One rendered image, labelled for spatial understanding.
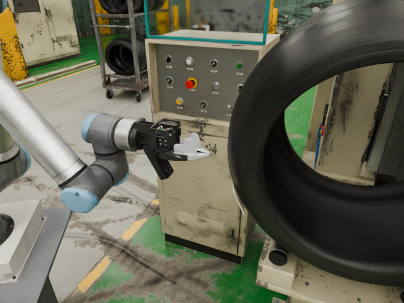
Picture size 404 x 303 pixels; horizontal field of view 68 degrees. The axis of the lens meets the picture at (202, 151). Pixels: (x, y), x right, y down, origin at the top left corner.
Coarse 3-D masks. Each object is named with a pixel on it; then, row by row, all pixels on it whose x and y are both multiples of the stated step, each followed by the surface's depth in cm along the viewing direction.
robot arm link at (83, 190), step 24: (0, 72) 70; (0, 96) 69; (24, 96) 73; (0, 120) 71; (24, 120) 71; (24, 144) 73; (48, 144) 74; (48, 168) 75; (72, 168) 76; (96, 168) 83; (72, 192) 75; (96, 192) 79
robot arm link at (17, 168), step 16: (0, 0) 78; (0, 48) 85; (0, 64) 87; (0, 128) 97; (0, 144) 100; (16, 144) 109; (0, 160) 102; (16, 160) 108; (0, 176) 104; (16, 176) 111
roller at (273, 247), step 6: (276, 246) 72; (270, 252) 72; (276, 252) 71; (282, 252) 70; (288, 252) 72; (270, 258) 72; (276, 258) 71; (282, 258) 70; (276, 264) 72; (282, 264) 71
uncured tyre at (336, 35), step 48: (384, 0) 43; (288, 48) 50; (336, 48) 44; (384, 48) 42; (240, 96) 57; (288, 96) 50; (240, 144) 58; (288, 144) 84; (240, 192) 65; (288, 192) 85; (336, 192) 84; (384, 192) 79; (288, 240) 64; (336, 240) 75; (384, 240) 73
